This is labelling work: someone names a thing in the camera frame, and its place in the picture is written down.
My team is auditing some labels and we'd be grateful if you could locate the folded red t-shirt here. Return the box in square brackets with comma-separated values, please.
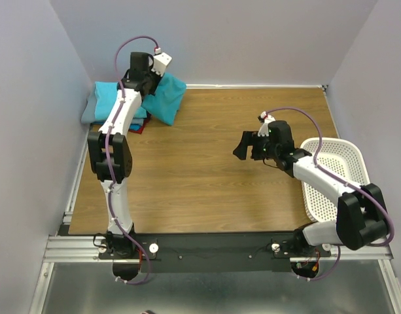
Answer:
[129, 111, 152, 134]

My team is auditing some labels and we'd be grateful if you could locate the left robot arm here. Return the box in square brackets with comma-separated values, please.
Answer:
[87, 48, 172, 258]

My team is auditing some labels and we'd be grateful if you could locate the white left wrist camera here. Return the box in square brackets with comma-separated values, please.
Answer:
[151, 47, 173, 77]

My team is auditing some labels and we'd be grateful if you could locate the folded light blue t-shirt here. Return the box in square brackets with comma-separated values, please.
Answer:
[94, 81, 148, 121]

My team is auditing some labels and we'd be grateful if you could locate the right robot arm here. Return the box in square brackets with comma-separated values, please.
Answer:
[233, 120, 394, 256]

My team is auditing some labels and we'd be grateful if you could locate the folded grey t-shirt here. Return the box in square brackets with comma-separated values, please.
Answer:
[81, 94, 97, 124]

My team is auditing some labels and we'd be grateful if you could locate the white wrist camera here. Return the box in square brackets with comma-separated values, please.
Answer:
[257, 111, 275, 137]
[151, 47, 173, 77]

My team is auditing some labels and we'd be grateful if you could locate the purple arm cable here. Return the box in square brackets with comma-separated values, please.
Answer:
[265, 107, 395, 282]
[103, 35, 162, 286]

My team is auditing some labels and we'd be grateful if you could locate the aluminium rail frame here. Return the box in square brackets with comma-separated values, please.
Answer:
[30, 87, 401, 313]

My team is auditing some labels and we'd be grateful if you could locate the teal t-shirt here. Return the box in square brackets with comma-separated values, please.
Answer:
[141, 73, 186, 126]

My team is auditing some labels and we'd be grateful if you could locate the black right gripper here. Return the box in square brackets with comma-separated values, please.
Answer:
[232, 130, 279, 160]

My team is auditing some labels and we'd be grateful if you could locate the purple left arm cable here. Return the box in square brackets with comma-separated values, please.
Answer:
[103, 35, 162, 286]

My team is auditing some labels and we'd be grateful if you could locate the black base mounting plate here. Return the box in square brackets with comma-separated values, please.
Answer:
[93, 232, 330, 281]

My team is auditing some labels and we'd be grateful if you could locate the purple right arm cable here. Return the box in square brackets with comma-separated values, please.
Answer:
[265, 107, 395, 282]

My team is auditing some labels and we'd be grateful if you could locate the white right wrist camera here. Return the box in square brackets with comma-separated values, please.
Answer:
[257, 111, 275, 137]

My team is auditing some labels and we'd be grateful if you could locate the white perforated laundry basket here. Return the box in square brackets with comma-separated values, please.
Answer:
[302, 137, 370, 222]

